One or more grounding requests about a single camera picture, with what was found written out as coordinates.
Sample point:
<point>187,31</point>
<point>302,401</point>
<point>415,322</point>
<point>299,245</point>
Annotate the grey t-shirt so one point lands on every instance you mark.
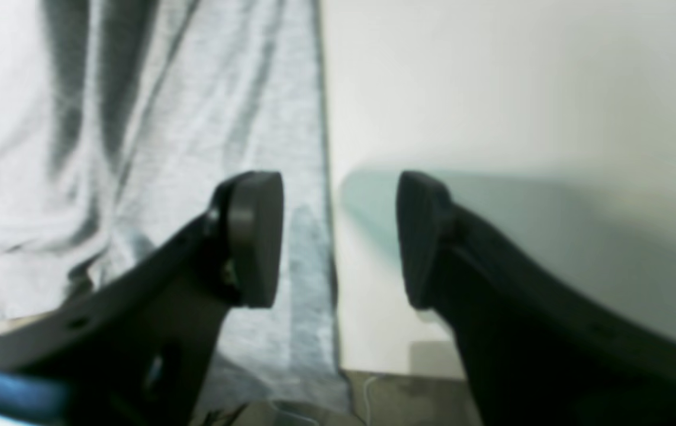
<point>118,119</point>

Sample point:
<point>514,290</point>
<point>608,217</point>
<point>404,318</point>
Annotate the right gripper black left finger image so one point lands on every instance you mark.
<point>137,352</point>

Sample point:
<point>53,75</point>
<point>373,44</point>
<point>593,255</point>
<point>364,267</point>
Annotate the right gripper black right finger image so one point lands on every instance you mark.
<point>534,351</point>

